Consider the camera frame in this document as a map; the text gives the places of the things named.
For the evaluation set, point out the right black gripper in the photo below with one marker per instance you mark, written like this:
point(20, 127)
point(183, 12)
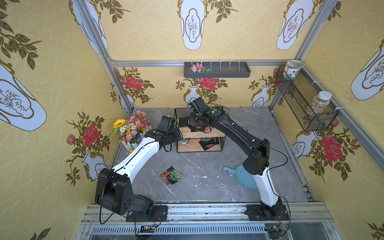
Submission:
point(193, 120)

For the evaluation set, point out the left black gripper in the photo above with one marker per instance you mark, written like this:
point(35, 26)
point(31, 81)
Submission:
point(179, 132)

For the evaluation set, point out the red black tea bag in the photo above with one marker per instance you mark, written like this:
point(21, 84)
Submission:
point(166, 177)

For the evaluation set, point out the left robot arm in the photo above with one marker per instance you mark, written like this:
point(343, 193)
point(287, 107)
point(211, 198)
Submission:
point(114, 190)

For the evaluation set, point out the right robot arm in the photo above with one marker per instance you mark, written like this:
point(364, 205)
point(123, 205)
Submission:
point(256, 164)

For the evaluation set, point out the colourful flower bouquet in planter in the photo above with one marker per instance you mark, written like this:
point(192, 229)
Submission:
point(131, 131)

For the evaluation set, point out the light blue dustpan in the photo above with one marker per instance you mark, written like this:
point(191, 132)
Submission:
point(245, 179)

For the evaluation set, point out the white green lidded jar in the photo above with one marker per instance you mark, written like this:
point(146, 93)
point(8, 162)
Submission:
point(291, 69)

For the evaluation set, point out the small circuit board left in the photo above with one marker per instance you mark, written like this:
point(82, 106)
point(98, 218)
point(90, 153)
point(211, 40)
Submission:
point(147, 229)

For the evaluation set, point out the small circuit board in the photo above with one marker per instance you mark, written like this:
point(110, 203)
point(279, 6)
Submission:
point(147, 229)
point(273, 233)

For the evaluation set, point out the clear jar with candies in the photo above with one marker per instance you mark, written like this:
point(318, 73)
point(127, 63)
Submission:
point(319, 103)

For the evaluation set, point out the small circuit board right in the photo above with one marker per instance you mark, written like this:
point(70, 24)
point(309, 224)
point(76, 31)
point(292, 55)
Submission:
point(273, 233)

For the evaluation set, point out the black wire two-tier shelf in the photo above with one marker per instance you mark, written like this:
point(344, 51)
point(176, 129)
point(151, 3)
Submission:
point(195, 138)

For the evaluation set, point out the grey wall tray shelf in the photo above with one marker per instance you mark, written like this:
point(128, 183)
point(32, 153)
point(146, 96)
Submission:
point(216, 69)

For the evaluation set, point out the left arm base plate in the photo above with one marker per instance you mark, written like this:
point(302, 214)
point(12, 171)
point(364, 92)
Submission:
point(157, 214)

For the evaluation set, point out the black wire wall basket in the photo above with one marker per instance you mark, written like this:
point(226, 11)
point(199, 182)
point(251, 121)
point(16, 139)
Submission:
point(299, 94)

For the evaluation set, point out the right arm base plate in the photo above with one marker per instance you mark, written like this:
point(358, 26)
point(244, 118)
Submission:
point(266, 213)

